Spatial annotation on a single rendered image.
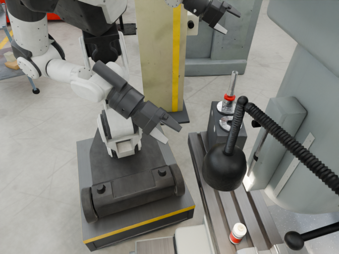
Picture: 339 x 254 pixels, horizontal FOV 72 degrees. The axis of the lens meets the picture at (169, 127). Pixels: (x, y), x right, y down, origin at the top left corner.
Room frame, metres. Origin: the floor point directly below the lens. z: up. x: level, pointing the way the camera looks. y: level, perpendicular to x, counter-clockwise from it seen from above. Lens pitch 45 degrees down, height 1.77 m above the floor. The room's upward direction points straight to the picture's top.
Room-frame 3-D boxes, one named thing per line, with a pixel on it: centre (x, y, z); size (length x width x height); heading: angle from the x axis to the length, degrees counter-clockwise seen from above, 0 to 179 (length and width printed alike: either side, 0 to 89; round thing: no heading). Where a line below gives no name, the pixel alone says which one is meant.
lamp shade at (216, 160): (0.23, -0.09, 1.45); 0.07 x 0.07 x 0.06
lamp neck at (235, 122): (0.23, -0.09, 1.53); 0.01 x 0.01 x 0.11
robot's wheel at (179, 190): (0.80, -0.04, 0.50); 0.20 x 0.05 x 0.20; 18
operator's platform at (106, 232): (0.94, 0.28, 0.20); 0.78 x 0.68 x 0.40; 18
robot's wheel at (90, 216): (0.63, 0.46, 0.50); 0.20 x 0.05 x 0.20; 18
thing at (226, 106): (0.78, -0.25, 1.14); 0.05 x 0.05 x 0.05
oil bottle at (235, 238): (0.30, -0.23, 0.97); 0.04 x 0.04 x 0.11
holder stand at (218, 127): (0.73, -0.25, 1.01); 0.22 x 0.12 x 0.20; 178
